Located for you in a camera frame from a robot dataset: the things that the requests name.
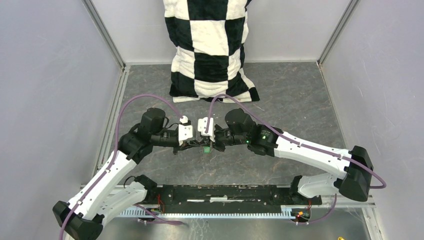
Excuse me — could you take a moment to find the aluminium frame rail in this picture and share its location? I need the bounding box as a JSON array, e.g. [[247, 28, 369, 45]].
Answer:
[[75, 184, 377, 209]]

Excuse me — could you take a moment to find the black white checkered blanket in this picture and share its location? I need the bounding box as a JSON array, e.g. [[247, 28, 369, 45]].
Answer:
[[163, 0, 260, 103]]

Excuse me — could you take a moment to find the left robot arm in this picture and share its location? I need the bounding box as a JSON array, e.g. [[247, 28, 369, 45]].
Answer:
[[52, 108, 194, 240]]

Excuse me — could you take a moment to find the grey slotted cable duct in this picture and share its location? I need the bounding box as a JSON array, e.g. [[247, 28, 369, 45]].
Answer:
[[118, 206, 295, 220]]

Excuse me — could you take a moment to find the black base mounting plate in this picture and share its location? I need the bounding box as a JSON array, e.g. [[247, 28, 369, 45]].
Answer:
[[140, 185, 322, 214]]

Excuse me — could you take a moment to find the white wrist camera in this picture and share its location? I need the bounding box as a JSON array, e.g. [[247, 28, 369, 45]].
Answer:
[[197, 117, 215, 142], [177, 115, 194, 146]]

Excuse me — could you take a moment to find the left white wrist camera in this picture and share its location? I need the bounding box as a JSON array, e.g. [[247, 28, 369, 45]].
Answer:
[[177, 115, 194, 146]]

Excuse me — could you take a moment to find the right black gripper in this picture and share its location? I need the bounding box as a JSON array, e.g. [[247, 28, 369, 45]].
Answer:
[[200, 126, 249, 153]]

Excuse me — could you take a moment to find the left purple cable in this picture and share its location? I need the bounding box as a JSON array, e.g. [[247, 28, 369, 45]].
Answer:
[[57, 93, 186, 240]]

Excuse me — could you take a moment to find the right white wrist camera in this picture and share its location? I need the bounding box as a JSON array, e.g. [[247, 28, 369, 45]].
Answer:
[[197, 117, 215, 142]]

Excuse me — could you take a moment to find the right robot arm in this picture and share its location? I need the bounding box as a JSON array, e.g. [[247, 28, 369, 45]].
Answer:
[[197, 108, 374, 204]]

